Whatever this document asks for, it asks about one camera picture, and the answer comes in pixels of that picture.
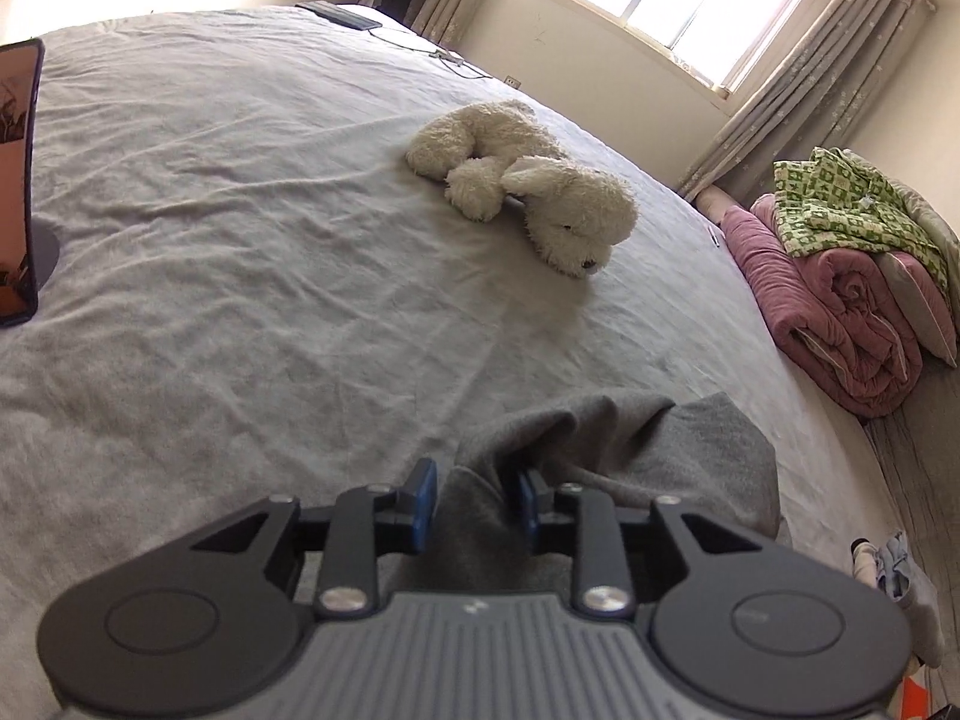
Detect grey t-shirt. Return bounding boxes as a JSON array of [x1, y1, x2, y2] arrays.
[[389, 388, 791, 595]]

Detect folded beige clothes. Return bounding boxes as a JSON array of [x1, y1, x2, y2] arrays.
[[850, 538, 947, 668]]

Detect grey bed sheet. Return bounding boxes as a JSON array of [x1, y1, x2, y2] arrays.
[[2, 7, 898, 718]]

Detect light blue small garment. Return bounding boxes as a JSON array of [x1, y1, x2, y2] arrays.
[[877, 530, 937, 610]]

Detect folded pink quilt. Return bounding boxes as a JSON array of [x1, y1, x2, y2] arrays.
[[721, 205, 923, 419]]

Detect white plush dog toy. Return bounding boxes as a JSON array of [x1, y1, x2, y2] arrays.
[[405, 99, 638, 278]]

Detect green patterned blanket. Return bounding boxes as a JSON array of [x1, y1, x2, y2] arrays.
[[773, 146, 949, 298]]

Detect grey window curtain right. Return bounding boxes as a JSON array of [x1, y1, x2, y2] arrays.
[[677, 0, 934, 203]]

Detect dark tablet on bed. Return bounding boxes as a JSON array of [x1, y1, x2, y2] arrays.
[[296, 0, 382, 32]]

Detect black cable on bed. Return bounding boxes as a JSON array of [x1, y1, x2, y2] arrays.
[[371, 28, 497, 82]]

